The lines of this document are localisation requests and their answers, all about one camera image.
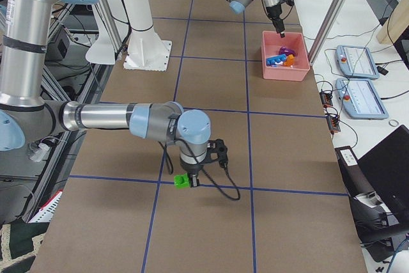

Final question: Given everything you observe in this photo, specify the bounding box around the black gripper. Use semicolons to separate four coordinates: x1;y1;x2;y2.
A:
180;160;203;187
266;4;285;38

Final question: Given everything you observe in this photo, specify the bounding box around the green two-stud block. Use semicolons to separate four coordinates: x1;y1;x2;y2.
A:
173;173;190;189

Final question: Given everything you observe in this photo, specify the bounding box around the purple block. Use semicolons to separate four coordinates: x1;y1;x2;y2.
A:
279;46;297;57

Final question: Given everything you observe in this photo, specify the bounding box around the long blue four-stud block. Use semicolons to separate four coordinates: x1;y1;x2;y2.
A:
265;54;286;66

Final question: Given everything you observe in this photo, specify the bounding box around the orange block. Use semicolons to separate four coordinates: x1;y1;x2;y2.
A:
283;54;295;66

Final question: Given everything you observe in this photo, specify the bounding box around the pink plastic box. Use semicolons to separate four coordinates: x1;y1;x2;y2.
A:
261;31;310;81

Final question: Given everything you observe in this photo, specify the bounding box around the upper teach pendant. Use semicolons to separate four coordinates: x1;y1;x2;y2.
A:
336;45;379;80

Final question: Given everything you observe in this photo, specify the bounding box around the teach pendant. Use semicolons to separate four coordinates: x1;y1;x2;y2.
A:
336;78;389;120
336;45;379;80

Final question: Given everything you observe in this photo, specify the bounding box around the small black circuit board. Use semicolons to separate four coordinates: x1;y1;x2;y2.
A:
320;91;333;107

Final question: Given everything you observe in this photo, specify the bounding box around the lower teach pendant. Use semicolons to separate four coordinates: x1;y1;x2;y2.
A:
336;78;389;120

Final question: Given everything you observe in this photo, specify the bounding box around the orange black circuit board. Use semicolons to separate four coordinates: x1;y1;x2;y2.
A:
326;113;341;134

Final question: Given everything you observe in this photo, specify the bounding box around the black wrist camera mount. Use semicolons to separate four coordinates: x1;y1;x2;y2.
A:
280;0;295;7
203;139;229;169

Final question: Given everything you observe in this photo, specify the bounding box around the aluminium frame post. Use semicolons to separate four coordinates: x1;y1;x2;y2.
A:
308;0;346;66

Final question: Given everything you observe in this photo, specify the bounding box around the white camera pillar with base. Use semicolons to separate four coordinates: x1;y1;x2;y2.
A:
124;0;172;72

